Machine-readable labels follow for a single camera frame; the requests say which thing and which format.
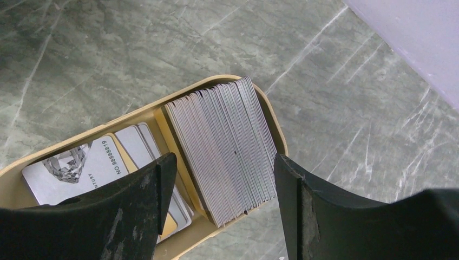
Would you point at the stack of cards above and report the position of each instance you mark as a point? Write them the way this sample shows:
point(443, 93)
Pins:
point(221, 139)

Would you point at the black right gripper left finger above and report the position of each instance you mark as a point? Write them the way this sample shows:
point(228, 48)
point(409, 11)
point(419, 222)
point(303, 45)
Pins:
point(120, 220)

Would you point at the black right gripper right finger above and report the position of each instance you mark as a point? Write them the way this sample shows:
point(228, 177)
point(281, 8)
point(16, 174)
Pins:
point(323, 221)

